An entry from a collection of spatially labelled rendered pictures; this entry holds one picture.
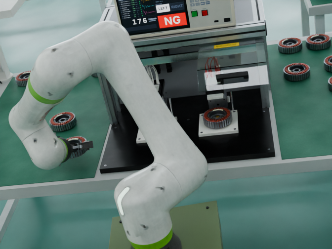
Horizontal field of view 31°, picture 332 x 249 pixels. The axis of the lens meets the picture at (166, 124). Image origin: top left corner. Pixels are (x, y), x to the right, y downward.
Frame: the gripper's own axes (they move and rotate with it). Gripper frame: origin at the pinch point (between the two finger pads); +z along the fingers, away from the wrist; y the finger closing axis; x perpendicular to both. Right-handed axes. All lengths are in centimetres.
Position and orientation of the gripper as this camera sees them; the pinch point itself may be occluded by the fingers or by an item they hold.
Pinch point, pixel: (72, 146)
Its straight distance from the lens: 229.0
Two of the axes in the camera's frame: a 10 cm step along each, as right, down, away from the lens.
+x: 1.6, 9.9, 0.0
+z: 0.8, -0.1, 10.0
